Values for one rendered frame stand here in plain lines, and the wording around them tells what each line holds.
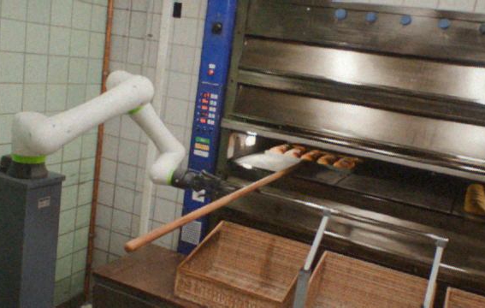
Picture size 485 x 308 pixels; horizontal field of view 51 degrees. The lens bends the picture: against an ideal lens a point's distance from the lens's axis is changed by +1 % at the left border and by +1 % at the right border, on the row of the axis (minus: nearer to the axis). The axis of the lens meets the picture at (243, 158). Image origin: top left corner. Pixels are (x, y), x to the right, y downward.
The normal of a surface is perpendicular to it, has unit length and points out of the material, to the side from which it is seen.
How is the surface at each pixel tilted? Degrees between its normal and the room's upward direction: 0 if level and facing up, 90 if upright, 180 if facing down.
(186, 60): 90
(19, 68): 90
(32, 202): 90
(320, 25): 90
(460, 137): 70
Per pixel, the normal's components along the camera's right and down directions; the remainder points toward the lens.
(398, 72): -0.34, -0.22
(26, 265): 0.90, 0.21
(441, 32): -0.42, 0.13
